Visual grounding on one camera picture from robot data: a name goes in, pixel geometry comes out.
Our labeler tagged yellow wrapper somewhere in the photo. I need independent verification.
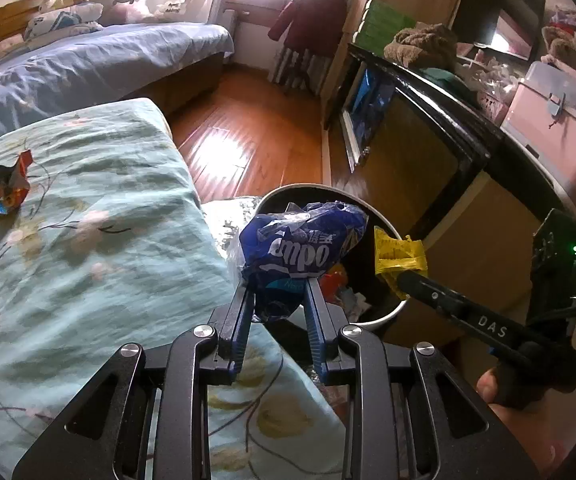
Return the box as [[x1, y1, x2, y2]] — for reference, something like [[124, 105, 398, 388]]
[[373, 226, 428, 299]]

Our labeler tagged blue tissue pack wrapper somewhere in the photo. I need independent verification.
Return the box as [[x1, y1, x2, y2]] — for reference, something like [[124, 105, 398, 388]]
[[239, 200, 368, 323]]

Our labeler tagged red colourful candy wrapper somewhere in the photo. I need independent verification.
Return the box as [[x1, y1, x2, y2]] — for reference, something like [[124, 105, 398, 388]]
[[0, 150, 34, 216]]

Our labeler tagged red snack bag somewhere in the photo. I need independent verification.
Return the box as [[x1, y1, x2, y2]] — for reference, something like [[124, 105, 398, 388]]
[[319, 263, 349, 297]]

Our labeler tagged round black white trash bin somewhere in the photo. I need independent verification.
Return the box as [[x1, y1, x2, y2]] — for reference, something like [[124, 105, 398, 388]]
[[255, 183, 407, 338]]

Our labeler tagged person's right hand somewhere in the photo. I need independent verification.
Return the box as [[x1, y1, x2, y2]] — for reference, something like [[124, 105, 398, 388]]
[[476, 368, 562, 478]]

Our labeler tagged black tv cabinet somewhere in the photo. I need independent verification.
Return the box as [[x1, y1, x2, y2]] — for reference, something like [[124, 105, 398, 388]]
[[322, 43, 576, 281]]

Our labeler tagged teal floral bed cover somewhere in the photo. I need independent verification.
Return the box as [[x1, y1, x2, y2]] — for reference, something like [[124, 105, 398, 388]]
[[0, 97, 347, 480]]

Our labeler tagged pink storage box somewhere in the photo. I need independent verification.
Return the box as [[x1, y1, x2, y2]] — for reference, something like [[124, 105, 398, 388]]
[[502, 62, 576, 208]]

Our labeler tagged brown plush toy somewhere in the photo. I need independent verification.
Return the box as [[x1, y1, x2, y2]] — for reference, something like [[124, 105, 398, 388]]
[[383, 24, 457, 72]]

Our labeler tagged black television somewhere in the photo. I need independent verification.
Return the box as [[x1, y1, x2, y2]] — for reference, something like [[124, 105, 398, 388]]
[[452, 0, 546, 62]]

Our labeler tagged stack of green boxes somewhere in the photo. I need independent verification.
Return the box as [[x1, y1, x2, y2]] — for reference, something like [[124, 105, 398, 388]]
[[352, 0, 416, 56]]

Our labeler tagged dark coat on rack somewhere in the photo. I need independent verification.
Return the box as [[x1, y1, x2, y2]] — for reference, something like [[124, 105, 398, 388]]
[[268, 0, 346, 58]]

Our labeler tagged large bed blue sheet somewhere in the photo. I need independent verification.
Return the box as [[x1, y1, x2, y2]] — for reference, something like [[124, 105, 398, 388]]
[[0, 22, 235, 136]]

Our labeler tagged blue white patterned pillow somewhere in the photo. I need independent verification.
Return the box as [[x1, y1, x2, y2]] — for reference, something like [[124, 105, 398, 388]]
[[23, 2, 103, 40]]

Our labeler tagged pink plush toy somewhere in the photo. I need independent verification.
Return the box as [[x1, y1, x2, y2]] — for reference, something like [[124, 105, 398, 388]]
[[100, 0, 153, 25]]

